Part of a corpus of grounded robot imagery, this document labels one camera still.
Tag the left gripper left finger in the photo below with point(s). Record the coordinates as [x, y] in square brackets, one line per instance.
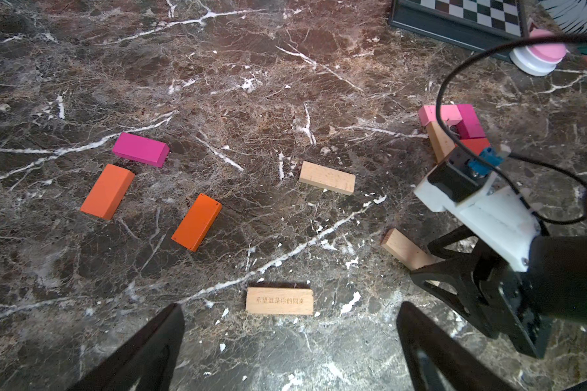
[146, 361]

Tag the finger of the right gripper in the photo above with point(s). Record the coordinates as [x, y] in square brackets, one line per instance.
[439, 247]
[456, 283]

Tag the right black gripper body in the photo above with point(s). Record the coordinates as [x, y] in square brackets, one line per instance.
[523, 305]

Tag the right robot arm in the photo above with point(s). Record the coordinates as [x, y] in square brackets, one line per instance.
[501, 271]

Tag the pink round button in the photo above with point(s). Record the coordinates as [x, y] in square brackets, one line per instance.
[539, 60]

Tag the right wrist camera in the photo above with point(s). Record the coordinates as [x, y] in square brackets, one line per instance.
[497, 217]

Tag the magenta block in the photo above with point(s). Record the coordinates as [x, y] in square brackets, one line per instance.
[469, 127]
[141, 149]

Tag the natural wood block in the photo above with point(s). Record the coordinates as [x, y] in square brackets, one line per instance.
[287, 301]
[326, 178]
[440, 141]
[405, 251]

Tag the orange block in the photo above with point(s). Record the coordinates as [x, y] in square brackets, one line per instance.
[108, 192]
[197, 222]

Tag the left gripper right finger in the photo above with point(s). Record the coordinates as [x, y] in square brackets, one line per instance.
[431, 355]

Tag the folded checkered chess board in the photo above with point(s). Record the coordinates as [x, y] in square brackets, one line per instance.
[475, 25]

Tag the light pink block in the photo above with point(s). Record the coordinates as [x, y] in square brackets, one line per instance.
[449, 114]

